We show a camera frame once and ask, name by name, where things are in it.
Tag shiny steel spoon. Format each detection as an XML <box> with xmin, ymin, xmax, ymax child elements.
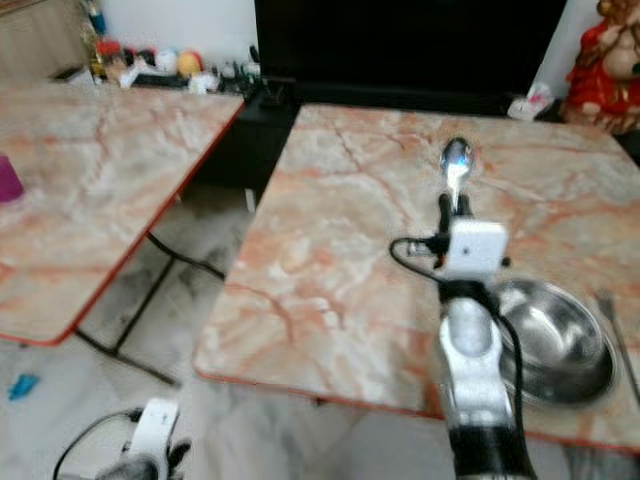
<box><xmin>440</xmin><ymin>137</ymin><xmax>475</xmax><ymax>213</ymax></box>

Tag marble folding table with bowl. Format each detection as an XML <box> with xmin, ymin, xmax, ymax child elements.
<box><xmin>192</xmin><ymin>102</ymin><xmax>640</xmax><ymax>453</ymax></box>

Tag white and pink packet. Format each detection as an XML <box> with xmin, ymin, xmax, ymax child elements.
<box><xmin>507</xmin><ymin>82</ymin><xmax>554</xmax><ymax>122</ymax></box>

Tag purple plastic cup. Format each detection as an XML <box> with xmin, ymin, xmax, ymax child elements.
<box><xmin>0</xmin><ymin>155</ymin><xmax>24</xmax><ymax>205</ymax></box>

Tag stainless steel bowl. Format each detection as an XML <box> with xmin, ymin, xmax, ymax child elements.
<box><xmin>490</xmin><ymin>278</ymin><xmax>617</xmax><ymax>407</ymax></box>

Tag black television screen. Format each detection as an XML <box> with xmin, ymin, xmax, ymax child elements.
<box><xmin>253</xmin><ymin>0</ymin><xmax>569</xmax><ymax>98</ymax></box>

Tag red and gold figurine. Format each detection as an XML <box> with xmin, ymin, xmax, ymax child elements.
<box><xmin>564</xmin><ymin>0</ymin><xmax>640</xmax><ymax>137</ymax></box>

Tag steel fork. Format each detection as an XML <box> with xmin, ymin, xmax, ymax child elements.
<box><xmin>594</xmin><ymin>289</ymin><xmax>640</xmax><ymax>403</ymax></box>

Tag small blue floor object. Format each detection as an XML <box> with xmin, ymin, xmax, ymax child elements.
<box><xmin>7</xmin><ymin>372</ymin><xmax>42</xmax><ymax>402</ymax></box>

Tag marble folding table with cup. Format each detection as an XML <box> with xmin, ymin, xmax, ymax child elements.
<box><xmin>0</xmin><ymin>84</ymin><xmax>247</xmax><ymax>347</ymax></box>

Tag wooden cabinet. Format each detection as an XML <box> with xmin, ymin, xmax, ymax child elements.
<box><xmin>0</xmin><ymin>0</ymin><xmax>97</xmax><ymax>83</ymax></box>

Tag red lidded jar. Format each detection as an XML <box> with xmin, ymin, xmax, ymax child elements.
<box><xmin>96</xmin><ymin>39</ymin><xmax>124</xmax><ymax>81</ymax></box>

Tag yellow round object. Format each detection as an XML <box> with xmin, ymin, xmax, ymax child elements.
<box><xmin>177</xmin><ymin>51</ymin><xmax>205</xmax><ymax>78</ymax></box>

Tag blue bottle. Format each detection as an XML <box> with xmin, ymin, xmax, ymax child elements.
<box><xmin>86</xmin><ymin>0</ymin><xmax>108</xmax><ymax>35</ymax></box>

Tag white round container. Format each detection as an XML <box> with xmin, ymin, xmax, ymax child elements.
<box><xmin>154</xmin><ymin>49</ymin><xmax>179</xmax><ymax>74</ymax></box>

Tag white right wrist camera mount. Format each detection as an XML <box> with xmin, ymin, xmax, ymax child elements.
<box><xmin>443</xmin><ymin>220</ymin><xmax>509</xmax><ymax>280</ymax></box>

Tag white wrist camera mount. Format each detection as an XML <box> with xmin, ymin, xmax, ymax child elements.
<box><xmin>443</xmin><ymin>220</ymin><xmax>509</xmax><ymax>280</ymax></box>
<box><xmin>133</xmin><ymin>397</ymin><xmax>182</xmax><ymax>461</ymax></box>

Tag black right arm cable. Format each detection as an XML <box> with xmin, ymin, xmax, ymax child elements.
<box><xmin>389</xmin><ymin>236</ymin><xmax>529</xmax><ymax>426</ymax></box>

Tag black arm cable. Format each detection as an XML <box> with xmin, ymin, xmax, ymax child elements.
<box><xmin>51</xmin><ymin>407</ymin><xmax>142</xmax><ymax>480</ymax></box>
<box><xmin>389</xmin><ymin>236</ymin><xmax>529</xmax><ymax>426</ymax></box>

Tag black metal table leg frame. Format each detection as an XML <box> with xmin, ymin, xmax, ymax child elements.
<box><xmin>72</xmin><ymin>232</ymin><xmax>226</xmax><ymax>387</ymax></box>

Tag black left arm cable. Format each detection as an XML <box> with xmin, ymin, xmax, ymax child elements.
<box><xmin>51</xmin><ymin>407</ymin><xmax>142</xmax><ymax>480</ymax></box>

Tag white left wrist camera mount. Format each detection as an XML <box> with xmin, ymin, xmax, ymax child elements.
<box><xmin>133</xmin><ymin>397</ymin><xmax>182</xmax><ymax>461</ymax></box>

